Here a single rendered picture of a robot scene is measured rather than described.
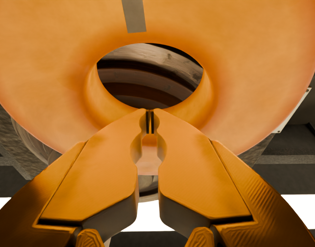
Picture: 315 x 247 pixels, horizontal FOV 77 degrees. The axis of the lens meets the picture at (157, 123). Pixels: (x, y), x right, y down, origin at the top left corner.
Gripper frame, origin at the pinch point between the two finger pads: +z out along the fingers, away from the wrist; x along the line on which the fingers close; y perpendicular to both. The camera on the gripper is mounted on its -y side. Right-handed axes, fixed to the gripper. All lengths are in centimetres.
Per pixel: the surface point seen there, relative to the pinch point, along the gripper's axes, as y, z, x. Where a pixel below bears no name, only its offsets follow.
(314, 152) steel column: 324, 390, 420
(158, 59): 1.1, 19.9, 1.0
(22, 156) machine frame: 43, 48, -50
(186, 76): 4.2, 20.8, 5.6
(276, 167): 545, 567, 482
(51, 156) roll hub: 16.4, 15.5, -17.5
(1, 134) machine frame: 31, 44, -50
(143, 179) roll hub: 23.4, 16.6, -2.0
